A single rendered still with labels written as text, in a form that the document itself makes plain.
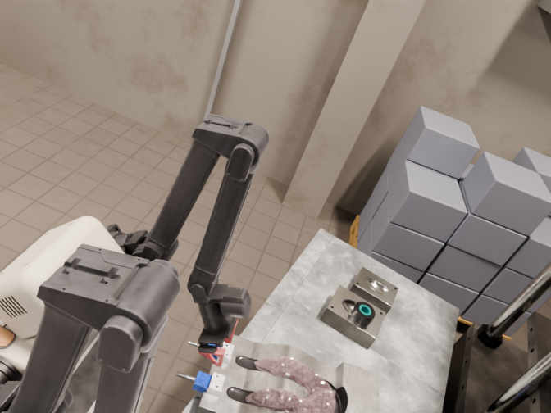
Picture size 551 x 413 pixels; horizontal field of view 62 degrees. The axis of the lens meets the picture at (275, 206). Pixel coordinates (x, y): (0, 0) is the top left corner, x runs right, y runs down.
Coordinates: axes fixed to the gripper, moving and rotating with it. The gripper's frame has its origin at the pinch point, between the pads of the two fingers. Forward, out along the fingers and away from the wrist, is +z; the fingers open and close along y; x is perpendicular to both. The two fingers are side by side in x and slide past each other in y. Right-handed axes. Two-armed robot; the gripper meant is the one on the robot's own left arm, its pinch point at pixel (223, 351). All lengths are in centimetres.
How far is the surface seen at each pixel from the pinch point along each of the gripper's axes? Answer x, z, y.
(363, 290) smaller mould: -31, 31, 62
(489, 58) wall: -101, -6, 252
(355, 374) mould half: -31.8, 25.8, 18.0
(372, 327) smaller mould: -35, 32, 44
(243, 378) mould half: -1.1, 16.5, 4.8
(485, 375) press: -77, 63, 53
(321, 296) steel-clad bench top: -15, 30, 56
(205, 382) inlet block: 6.9, 10.8, -1.8
